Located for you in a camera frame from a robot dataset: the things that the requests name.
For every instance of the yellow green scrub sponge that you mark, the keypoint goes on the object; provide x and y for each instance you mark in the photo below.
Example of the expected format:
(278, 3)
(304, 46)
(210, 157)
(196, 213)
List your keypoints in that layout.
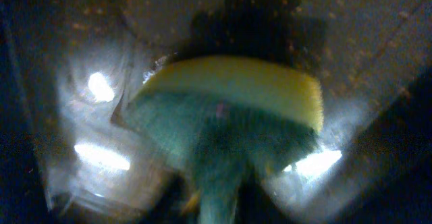
(221, 120)

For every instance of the small black tray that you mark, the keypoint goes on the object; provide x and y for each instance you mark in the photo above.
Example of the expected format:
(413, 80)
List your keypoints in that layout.
(70, 67)

